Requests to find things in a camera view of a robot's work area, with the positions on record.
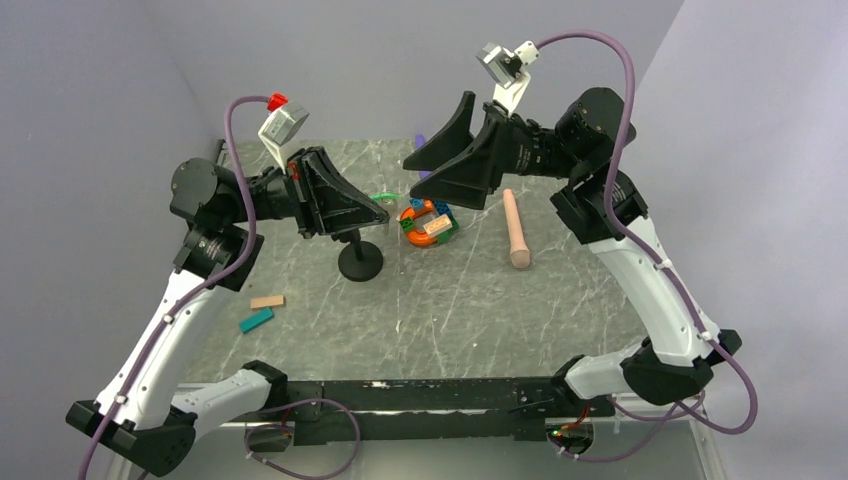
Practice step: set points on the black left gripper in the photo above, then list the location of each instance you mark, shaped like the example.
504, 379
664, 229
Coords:
320, 194

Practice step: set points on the black table front rail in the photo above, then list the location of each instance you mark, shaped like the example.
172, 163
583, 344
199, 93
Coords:
520, 408

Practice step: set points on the gold microphone on black stand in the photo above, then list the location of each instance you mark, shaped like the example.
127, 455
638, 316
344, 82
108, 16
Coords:
359, 260

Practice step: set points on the teal wooden block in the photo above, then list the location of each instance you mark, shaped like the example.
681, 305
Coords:
257, 319

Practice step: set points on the tan wooden block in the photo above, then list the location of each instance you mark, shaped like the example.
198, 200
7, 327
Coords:
271, 302

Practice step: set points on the beige wooden pestle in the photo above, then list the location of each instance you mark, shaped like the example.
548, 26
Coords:
519, 253

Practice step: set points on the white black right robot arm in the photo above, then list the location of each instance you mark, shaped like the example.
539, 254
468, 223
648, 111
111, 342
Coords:
677, 357

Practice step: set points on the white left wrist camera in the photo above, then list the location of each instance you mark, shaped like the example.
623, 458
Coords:
280, 127

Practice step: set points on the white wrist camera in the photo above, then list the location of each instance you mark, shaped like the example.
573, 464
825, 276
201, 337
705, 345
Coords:
280, 127
508, 69

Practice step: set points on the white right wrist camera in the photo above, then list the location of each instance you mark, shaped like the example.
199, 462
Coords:
508, 69

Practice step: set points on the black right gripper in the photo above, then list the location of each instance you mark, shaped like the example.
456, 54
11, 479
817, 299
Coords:
468, 178

